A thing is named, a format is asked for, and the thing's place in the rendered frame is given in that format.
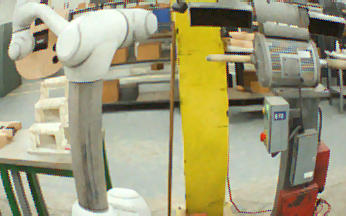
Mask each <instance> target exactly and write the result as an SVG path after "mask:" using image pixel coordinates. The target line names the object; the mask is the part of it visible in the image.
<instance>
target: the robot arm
mask: <svg viewBox="0 0 346 216"><path fill-rule="evenodd" d="M37 16H38V17H40V19H42V20H43V21H44V23H45V24H47V26H48V27H49V28H50V30H51V31H52V32H54V34H55V35H56V36H57V37H58V39H57V42H56V54H57V55H56V56H57V58H58V60H59V61H60V62H61V64H62V65H63V68H64V73H65V76H66V78H67V80H68V81H69V88H68V128H69V144H70V151H71V158H72V166H73V174H74V180H75V187H76V193H77V198H78V200H77V201H76V202H75V203H74V204H73V205H72V216H152V215H151V211H150V208H149V206H148V204H147V202H146V201H145V199H143V197H142V196H141V195H139V194H138V193H137V192H136V191H134V190H131V189H125V188H123V189H122V188H116V189H115V188H113V189H110V191H106V183H105V168H104V158H103V146H102V128H101V123H102V84H103V78H104V77H105V75H106V73H107V71H108V69H109V66H110V64H111V62H112V59H113V56H114V54H115V52H116V51H117V50H120V49H122V48H125V47H127V46H129V45H131V44H133V43H137V42H140V41H143V40H145V39H147V38H149V37H151V36H152V35H153V34H154V32H155V31H156V30H157V19H156V15H154V14H153V13H151V12H150V11H147V10H142V9H139V8H138V9H110V10H107V9H105V10H99V11H93V12H90V13H88V14H83V15H81V16H79V17H77V18H76V19H74V20H72V21H71V22H70V23H68V21H66V20H65V19H63V18H62V17H61V16H60V15H59V14H57V13H56V12H55V11H54V10H53V9H52V8H51V7H49V6H47V5H44V4H37V2H35V1H34V0H18V1H17V3H16V6H15V8H14V13H13V22H12V24H13V25H12V26H13V27H12V28H13V32H12V34H13V35H12V41H11V44H10V46H9V50H8V52H9V53H8V55H9V57H10V58H11V60H13V61H18V60H22V59H24V58H25V57H26V56H27V55H29V54H31V52H32V51H33V50H34V48H35V47H36V46H37V45H39V43H40V44H43V43H44V44H45V42H48V41H49V40H48V37H49V36H44V37H43V38H40V39H39V38H37V39H35V38H34V36H31V23H33V22H34V20H35V19H36V18H37Z"/></svg>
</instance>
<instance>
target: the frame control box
mask: <svg viewBox="0 0 346 216"><path fill-rule="evenodd" d="M264 99H265V105H264V107H265V114H264V125H263V126H264V135H265V134H266V135H267V138H266V139H263V143H264V144H265V145H264V146H265V147H266V150H267V151H268V152H267V153H269V154H271V157H272V158H274V157H276V156H277V155H278V154H279V153H280V152H283V151H286V150H287V144H288V141H289V140H290V138H292V137H293V136H294V134H295V133H296V131H297V130H299V131H298V132H299V133H298V134H302V133H301V131H302V130H301V126H298V127H296V129H295V130H294V131H293V132H292V133H291V135H290V136H289V137H288V129H289V105H288V103H287V102H286V100H284V98H283V97H279V96H272V97H264ZM267 103H268V104H269V111H267ZM267 113H268V120H267Z"/></svg>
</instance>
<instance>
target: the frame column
mask: <svg viewBox="0 0 346 216"><path fill-rule="evenodd" d="M320 99H321V97H315V98H307V97H306V98H302V105H303V108H306V109H307V117H304V118H303V123H304V125H303V128H304V130H310V129H313V128H315V130H316V131H317V132H318V111H319V110H318V106H319V102H320ZM284 100H286V102H287V103H288V105H289V109H299V108H300V98H297V99H287V98H286V99H284ZM298 126H301V118H294V119H293V121H292V127H291V128H289V129H288V137H289V136H290V135H291V133H292V132H293V131H294V130H295V129H296V127H298ZM293 145H294V136H293V137H292V138H290V140H289V141H288V144H287V150H286V151H283V152H281V157H280V165H279V173H278V184H277V190H276V195H275V201H274V206H273V209H272V213H271V214H270V216H275V211H276V206H277V201H278V196H279V190H284V189H285V188H290V187H291V182H290V180H289V178H290V171H291V164H292V155H293Z"/></svg>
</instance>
